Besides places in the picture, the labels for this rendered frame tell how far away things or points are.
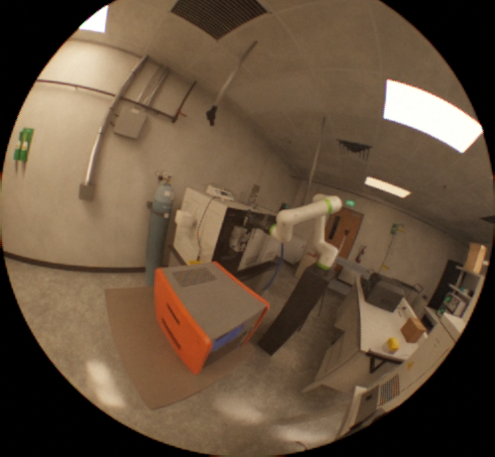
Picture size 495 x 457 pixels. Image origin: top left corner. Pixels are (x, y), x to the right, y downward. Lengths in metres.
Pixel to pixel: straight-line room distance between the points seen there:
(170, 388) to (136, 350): 0.25
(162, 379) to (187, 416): 0.75
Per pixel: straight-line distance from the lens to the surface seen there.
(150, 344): 0.94
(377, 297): 1.95
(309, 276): 1.25
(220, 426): 1.60
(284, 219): 0.84
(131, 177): 1.89
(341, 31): 1.30
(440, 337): 0.73
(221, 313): 0.58
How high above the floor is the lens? 1.57
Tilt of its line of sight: 6 degrees down
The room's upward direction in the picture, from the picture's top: 19 degrees clockwise
